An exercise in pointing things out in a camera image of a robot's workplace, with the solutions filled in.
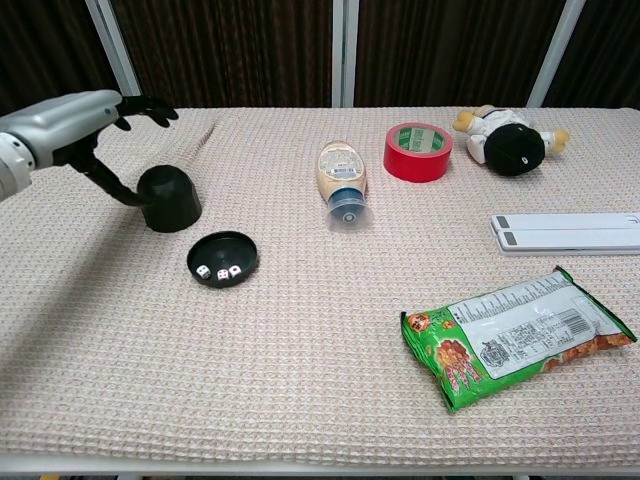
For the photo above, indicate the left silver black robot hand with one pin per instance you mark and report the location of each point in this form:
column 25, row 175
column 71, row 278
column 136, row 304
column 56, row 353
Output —
column 65, row 125

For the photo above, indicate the black dice cup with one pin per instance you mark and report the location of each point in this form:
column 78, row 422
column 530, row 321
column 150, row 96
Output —
column 172, row 200

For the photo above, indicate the black round dice tray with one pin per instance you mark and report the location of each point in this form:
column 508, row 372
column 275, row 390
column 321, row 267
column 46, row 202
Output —
column 225, row 250

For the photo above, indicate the dark brown curtain panel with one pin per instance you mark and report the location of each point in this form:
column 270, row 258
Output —
column 450, row 50
column 225, row 50
column 605, row 50
column 45, row 50

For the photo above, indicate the white die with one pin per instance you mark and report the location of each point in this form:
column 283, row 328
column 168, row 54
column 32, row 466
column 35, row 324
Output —
column 203, row 272
column 235, row 272
column 222, row 275

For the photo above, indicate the beige sauce squeeze bottle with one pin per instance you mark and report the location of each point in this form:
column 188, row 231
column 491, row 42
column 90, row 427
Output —
column 340, row 175

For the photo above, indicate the beige waffle tablecloth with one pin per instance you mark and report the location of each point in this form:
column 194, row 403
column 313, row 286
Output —
column 200, row 375

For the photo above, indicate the red tape roll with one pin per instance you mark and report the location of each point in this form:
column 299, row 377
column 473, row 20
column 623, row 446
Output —
column 415, row 167

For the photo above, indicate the black-haired plush doll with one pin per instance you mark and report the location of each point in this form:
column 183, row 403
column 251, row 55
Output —
column 512, row 145

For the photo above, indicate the green snack bag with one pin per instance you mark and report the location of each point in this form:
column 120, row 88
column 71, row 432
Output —
column 505, row 345

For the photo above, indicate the white flat rectangular device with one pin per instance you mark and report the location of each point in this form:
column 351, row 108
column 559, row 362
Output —
column 565, row 239

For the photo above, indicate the white aluminium frame post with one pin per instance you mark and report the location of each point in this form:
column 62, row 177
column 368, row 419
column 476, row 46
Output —
column 345, row 50
column 555, row 55
column 117, row 55

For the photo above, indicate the white table frame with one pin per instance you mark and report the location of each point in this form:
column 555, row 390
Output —
column 320, row 468

